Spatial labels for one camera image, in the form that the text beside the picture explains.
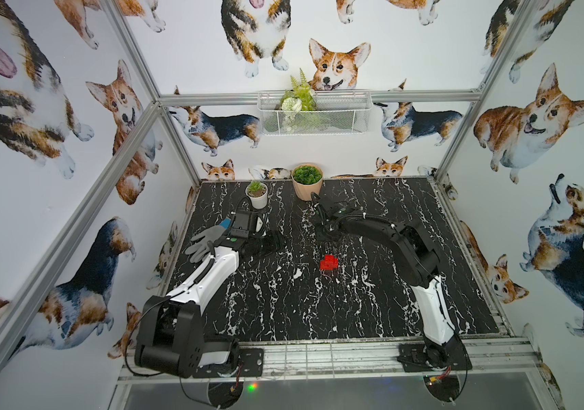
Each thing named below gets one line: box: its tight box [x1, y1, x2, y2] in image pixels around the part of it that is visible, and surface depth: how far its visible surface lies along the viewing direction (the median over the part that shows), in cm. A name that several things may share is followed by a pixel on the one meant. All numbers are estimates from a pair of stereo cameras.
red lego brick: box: [319, 254, 339, 271], surface depth 94 cm
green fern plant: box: [280, 67, 317, 112], surface depth 85 cm
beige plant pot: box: [291, 163, 324, 202], surface depth 109 cm
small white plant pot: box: [245, 181, 269, 210], surface depth 109 cm
